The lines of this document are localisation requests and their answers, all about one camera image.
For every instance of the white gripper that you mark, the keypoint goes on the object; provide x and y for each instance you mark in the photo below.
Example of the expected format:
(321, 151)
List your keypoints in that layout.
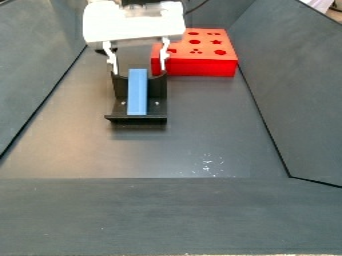
(108, 22)

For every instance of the black curved fixture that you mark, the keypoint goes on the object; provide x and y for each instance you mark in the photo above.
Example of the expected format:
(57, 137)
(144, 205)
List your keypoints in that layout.
(156, 100)

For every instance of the red shape sorter block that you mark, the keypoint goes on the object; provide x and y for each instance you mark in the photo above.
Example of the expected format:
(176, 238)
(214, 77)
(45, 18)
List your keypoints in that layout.
(202, 54)

